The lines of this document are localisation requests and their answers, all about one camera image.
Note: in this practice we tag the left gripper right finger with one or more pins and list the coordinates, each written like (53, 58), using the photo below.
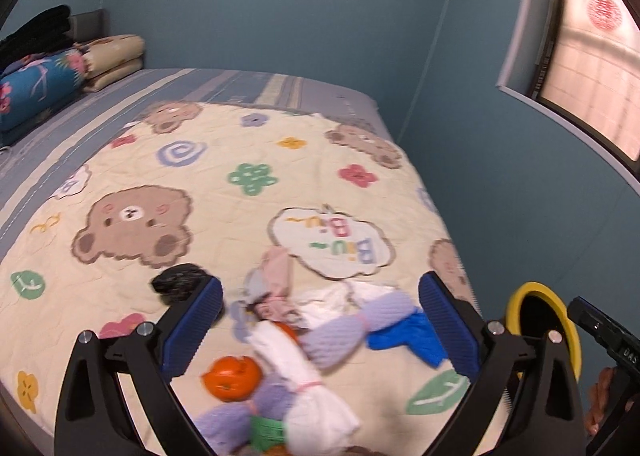
(456, 324)

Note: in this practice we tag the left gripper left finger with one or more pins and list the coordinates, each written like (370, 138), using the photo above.
(184, 326)

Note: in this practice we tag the blue plastic bag trash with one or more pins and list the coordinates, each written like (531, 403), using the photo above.
(416, 333)

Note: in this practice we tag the orange mandarin peel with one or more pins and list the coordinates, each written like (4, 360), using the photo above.
(232, 378)

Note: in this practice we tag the black plastic bag trash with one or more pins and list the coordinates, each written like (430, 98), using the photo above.
(176, 283)

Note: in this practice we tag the pink grey cloth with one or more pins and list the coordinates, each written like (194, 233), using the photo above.
(266, 295)

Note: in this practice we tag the green snack wrapper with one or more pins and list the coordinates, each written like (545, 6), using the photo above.
(266, 433)

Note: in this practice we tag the purple foam net bundle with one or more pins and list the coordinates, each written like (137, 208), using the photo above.
(332, 343)

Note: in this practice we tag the white tissue bundle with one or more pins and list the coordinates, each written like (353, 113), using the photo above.
(319, 421)

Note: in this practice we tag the yellow rimmed trash bin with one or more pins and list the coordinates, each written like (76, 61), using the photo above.
(534, 309)

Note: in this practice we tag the person's right hand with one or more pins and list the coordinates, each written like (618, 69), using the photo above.
(598, 400)

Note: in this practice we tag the cream bear print quilt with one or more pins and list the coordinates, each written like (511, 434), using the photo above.
(218, 189)

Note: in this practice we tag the cream folded blanket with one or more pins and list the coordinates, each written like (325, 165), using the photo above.
(110, 59)

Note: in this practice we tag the blue floral folded duvet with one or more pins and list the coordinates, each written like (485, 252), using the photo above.
(39, 85)

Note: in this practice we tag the grey padded headboard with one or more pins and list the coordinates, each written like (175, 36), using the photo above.
(89, 26)

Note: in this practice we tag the black clothing pile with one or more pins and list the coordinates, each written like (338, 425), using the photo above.
(46, 32)

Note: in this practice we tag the red paper window decoration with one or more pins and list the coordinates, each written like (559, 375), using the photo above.
(605, 15)

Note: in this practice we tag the window with dark frame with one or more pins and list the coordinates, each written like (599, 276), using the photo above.
(585, 79)

